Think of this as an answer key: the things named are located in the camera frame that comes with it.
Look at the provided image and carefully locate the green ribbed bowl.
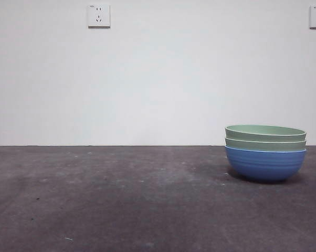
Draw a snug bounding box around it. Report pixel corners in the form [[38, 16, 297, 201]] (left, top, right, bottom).
[[225, 124, 309, 143], [225, 137, 308, 153]]

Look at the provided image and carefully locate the blue ribbed bowl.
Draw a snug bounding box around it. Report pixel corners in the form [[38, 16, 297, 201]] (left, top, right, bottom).
[[224, 145, 307, 184]]

